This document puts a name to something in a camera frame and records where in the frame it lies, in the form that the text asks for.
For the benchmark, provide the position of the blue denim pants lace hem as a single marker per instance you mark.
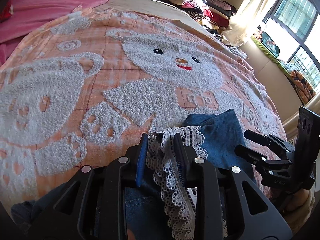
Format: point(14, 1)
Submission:
point(157, 203)

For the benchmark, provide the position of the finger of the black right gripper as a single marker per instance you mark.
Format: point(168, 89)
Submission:
point(273, 143)
point(262, 164)

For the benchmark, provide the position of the cream window curtain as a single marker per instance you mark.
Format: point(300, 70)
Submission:
point(242, 25)

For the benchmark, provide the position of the window with black frame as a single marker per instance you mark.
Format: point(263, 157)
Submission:
point(294, 26)

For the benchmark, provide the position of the orange bear pattern blanket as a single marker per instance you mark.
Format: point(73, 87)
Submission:
point(82, 88)

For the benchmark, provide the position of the beige fuzzy sleeve forearm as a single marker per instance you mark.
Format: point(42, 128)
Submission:
point(294, 207)

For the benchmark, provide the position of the red floral blanket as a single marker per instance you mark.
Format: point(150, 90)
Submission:
point(7, 12)

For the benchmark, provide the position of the pink velvet quilt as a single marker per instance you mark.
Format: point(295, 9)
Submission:
point(31, 14)

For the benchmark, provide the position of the green windowsill cloth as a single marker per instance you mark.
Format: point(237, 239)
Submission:
point(302, 79)

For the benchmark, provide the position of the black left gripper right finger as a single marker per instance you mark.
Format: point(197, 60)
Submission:
point(227, 200)

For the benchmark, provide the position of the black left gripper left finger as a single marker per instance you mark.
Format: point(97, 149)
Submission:
point(110, 192)

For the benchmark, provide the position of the pile of folded clothes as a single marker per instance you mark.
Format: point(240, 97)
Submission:
point(212, 15)

